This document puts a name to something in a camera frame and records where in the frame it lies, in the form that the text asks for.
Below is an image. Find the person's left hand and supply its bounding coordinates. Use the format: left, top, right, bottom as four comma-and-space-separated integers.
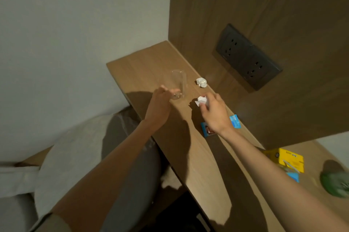
144, 84, 181, 131

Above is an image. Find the person's right hand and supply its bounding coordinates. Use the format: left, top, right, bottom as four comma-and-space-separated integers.
198, 92, 232, 137

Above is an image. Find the blue snack wrapper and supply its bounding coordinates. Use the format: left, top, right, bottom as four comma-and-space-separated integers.
201, 114, 242, 138

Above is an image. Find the clear drinking cup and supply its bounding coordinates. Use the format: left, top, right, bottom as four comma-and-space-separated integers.
161, 70, 188, 100

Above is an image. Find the yellow juice carton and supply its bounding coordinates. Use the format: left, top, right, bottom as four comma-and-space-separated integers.
262, 148, 305, 174

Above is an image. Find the person's right forearm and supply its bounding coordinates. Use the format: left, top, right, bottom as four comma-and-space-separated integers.
219, 127, 349, 232

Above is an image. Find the person's left forearm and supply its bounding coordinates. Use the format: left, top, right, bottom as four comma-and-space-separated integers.
50, 120, 161, 232

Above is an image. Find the wooden built-in desk unit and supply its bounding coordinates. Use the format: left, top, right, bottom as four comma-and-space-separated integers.
106, 40, 349, 232

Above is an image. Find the green plastic drink bottle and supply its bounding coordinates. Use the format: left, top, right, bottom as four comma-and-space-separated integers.
319, 169, 349, 199

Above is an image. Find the white shirt sleeve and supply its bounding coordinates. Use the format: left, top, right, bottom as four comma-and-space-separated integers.
30, 212, 72, 232

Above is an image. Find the white sheer curtain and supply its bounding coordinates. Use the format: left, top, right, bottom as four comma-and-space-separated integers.
0, 162, 41, 198

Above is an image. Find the black wall socket panel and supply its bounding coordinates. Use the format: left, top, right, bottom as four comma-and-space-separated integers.
216, 23, 283, 91

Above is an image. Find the wooden wall panel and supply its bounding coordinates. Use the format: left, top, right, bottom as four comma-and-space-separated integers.
168, 0, 349, 150

